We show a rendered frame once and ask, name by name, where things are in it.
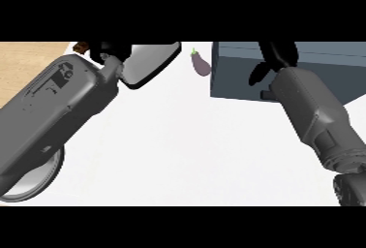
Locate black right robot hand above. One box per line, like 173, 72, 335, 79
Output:
248, 41, 300, 87

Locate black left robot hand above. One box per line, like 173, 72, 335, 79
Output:
89, 41, 133, 65

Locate dark grey-blue drawer box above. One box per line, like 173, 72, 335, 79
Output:
210, 41, 366, 106

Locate small brown object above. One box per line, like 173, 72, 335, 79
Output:
71, 42, 92, 54

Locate grey tray with black rim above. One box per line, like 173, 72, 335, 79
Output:
117, 41, 183, 90

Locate purple eggplant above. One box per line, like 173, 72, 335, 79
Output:
191, 47, 213, 78

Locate grey round plate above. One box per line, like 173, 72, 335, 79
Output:
0, 144, 67, 203

